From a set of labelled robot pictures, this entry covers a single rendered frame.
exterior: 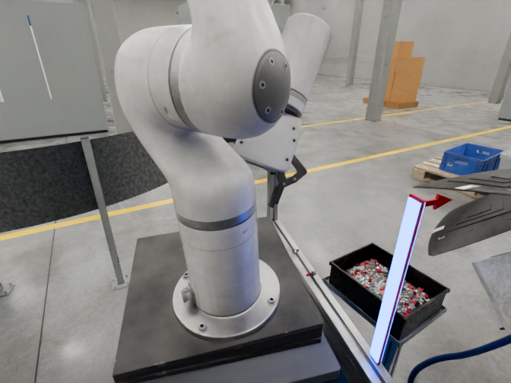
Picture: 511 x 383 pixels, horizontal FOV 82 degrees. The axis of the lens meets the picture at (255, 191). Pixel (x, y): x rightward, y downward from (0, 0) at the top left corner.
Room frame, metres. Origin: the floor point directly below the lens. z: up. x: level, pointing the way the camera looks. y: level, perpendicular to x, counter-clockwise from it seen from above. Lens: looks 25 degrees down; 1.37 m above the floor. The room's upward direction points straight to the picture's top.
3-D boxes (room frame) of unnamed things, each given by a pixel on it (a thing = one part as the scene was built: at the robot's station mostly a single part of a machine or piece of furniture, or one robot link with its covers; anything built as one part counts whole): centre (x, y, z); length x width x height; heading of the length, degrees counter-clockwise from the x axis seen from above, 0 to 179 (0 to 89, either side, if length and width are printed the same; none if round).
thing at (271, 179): (0.86, -0.06, 0.96); 0.03 x 0.03 x 0.20; 17
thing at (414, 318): (0.56, -0.32, 0.85); 0.22 x 0.17 x 0.07; 31
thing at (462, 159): (3.17, -2.44, 0.25); 0.60 x 0.41 x 0.22; 126
